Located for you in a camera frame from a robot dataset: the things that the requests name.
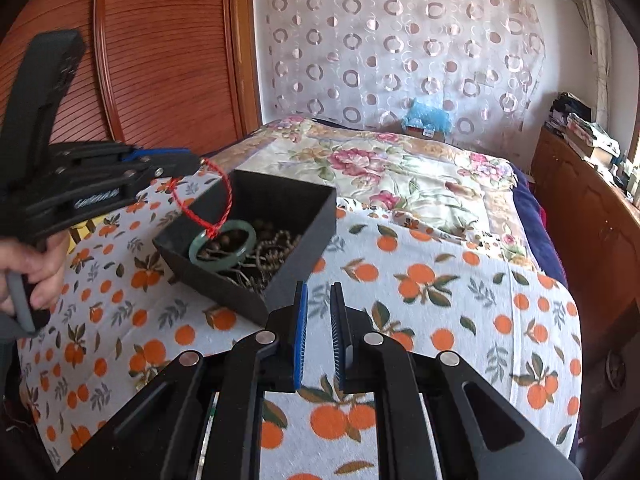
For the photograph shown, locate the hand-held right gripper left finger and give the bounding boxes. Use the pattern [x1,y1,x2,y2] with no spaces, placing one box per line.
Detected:
[60,280,308,480]

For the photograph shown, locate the small cardboard box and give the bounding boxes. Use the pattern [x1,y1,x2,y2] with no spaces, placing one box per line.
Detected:
[405,127,447,143]

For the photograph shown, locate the patterned window curtain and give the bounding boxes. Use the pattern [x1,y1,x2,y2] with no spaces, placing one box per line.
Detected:
[570,0,612,127]

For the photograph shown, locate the stack of clothes and books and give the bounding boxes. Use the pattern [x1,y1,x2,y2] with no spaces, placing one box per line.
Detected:
[547,92,623,172]

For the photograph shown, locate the floral bed sheet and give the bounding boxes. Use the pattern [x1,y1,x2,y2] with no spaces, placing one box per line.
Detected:
[200,116,533,262]

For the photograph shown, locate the round metal basin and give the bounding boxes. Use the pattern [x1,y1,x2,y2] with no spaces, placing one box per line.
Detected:
[605,350,633,386]

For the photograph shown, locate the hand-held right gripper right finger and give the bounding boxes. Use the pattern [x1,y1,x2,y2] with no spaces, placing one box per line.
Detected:
[330,282,586,480]

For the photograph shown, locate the black cardboard box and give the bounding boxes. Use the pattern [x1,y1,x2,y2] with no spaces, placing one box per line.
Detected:
[152,169,338,327]

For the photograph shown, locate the brown wooden bead bracelet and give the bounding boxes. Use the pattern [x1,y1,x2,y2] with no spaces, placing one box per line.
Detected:
[220,217,281,261]

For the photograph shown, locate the row of small bottles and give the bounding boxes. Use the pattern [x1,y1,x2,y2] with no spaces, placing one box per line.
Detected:
[616,157,640,206]

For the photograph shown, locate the yellow cloth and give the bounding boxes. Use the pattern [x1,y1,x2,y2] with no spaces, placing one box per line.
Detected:
[67,215,108,247]

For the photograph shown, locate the dark blue blanket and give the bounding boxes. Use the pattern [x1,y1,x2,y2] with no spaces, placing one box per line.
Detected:
[510,165,581,292]

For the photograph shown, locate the orange print cloth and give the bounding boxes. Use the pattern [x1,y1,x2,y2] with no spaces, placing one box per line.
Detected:
[17,170,583,480]

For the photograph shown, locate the red cord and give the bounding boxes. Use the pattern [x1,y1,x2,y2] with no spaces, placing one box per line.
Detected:
[170,159,234,239]

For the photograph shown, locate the pearl branch hair clip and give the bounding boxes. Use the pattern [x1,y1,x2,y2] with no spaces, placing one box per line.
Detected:
[220,260,281,297]

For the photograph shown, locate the blue plastic bag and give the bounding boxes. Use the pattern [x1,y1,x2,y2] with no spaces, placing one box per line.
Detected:
[402,97,453,133]

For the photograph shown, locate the brown wooden wardrobe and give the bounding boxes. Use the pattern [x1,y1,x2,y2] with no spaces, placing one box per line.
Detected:
[0,0,262,161]

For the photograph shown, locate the circle pattern wall curtain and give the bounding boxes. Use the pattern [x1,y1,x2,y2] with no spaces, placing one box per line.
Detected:
[252,0,546,137]

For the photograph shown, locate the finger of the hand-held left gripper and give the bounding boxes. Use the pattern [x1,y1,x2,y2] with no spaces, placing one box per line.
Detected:
[50,141,191,167]
[117,154,203,198]

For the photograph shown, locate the person's left hand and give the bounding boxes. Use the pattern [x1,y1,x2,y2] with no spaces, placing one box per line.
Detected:
[0,232,68,317]

